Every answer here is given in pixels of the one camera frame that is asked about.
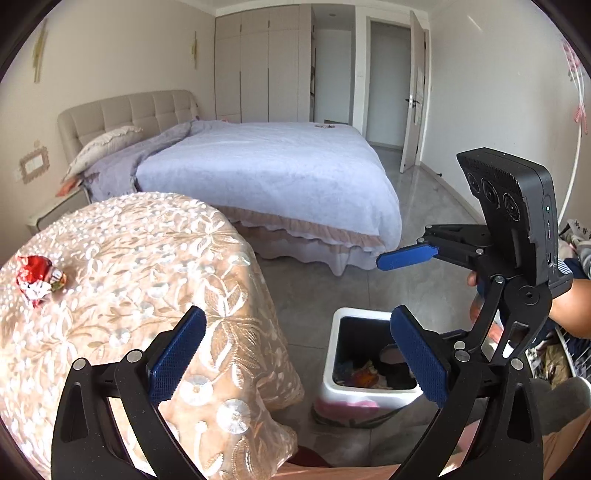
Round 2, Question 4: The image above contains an embroidered beige tablecloth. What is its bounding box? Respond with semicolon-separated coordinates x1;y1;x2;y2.
1;193;304;479

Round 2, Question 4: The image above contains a grey bedside table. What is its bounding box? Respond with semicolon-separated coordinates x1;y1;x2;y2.
26;187;90;236

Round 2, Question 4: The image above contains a white wardrobe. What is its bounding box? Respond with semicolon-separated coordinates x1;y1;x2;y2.
214;4;314;123

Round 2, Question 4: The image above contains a white trash bin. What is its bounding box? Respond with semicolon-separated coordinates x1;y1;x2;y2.
311;307;422;429

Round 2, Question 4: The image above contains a gold wall ornament far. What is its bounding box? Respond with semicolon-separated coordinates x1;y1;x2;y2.
191;31;198;70

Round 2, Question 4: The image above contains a ruffled beige pillow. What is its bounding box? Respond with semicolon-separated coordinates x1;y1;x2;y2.
62;125;143;182

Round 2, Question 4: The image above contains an orange item on nightstand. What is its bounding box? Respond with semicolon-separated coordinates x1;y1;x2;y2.
56;177;82;197

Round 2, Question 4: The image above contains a beige tufted headboard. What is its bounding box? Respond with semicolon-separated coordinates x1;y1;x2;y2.
57;90;198;163

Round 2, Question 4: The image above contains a white bedroom door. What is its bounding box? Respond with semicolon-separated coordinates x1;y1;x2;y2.
400;11;427;173

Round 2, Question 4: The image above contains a person's right hand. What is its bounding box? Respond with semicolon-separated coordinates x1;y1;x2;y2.
467;271;484;323

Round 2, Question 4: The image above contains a gold wall ornament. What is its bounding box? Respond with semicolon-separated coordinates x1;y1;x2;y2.
191;31;198;70
32;19;48;84

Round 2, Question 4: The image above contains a black camera box right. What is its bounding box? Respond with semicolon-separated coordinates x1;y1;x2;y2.
457;147;558;286

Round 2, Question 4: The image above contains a bed with lavender duvet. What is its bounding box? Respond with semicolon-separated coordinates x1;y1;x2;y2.
83;120;403;276

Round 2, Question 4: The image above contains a red snack wrapper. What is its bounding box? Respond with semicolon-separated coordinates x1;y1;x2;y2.
16;255;67;308

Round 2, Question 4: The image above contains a framed wall switch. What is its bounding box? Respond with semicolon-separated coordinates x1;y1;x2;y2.
19;146;50;184

